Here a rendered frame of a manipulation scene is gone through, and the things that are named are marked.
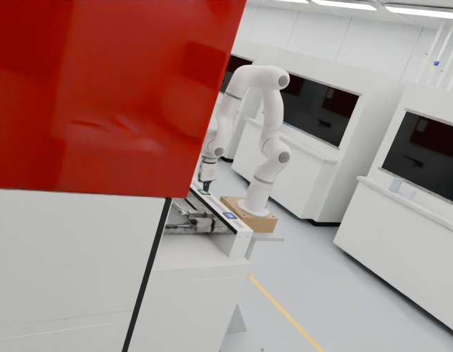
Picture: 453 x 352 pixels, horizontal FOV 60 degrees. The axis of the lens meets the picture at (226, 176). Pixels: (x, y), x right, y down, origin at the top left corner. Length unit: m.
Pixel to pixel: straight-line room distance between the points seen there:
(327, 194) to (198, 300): 3.49
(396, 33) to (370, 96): 1.40
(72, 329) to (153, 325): 0.51
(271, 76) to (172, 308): 1.13
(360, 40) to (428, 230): 3.27
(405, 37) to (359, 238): 2.85
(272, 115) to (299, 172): 3.12
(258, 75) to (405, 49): 4.17
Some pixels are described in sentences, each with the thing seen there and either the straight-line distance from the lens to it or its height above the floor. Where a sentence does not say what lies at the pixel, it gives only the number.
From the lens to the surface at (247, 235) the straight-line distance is 1.83.
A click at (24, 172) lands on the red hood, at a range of 1.03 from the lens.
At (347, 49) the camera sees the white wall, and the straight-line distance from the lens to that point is 6.51.
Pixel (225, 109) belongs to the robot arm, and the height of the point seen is 1.42.
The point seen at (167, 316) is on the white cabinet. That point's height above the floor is 0.59.
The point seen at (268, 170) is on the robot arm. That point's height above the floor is 1.17.
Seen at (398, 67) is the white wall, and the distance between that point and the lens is 5.92.
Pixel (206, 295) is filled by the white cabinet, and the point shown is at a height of 0.67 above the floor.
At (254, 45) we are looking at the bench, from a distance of 6.66.
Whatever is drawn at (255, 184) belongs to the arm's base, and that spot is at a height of 1.07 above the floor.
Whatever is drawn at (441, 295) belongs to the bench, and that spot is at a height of 0.29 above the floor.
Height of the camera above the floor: 1.66
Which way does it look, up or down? 16 degrees down
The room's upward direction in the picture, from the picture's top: 18 degrees clockwise
